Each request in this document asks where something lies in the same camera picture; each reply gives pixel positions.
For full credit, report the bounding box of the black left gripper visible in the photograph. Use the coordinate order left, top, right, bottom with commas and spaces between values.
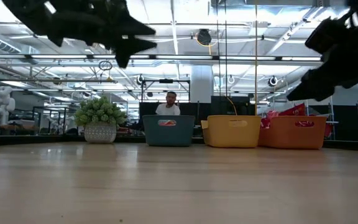
47, 0, 158, 69

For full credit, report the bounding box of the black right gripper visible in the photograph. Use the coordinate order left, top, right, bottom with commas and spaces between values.
286, 23, 358, 102

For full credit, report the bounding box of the orange plastic bin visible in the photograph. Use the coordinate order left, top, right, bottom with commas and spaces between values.
257, 115, 328, 150

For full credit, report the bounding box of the teal plastic bin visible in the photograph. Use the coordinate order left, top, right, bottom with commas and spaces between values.
142, 114, 196, 147

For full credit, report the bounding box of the red background object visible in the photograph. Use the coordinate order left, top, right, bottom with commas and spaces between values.
323, 123, 334, 139

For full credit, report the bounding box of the person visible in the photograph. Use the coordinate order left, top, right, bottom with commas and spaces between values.
155, 90, 181, 116

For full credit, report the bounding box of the white building column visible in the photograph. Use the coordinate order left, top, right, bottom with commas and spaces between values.
190, 64, 214, 103

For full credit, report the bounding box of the potted green succulent plant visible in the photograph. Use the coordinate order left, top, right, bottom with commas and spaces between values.
74, 95, 127, 144

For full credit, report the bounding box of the yellow plastic bin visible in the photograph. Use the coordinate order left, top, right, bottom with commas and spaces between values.
201, 114, 262, 149

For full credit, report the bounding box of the black metal frame stand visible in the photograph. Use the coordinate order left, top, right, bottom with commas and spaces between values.
140, 78, 191, 103

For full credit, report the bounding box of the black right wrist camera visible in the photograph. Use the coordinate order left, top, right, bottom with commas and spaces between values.
305, 17, 354, 54

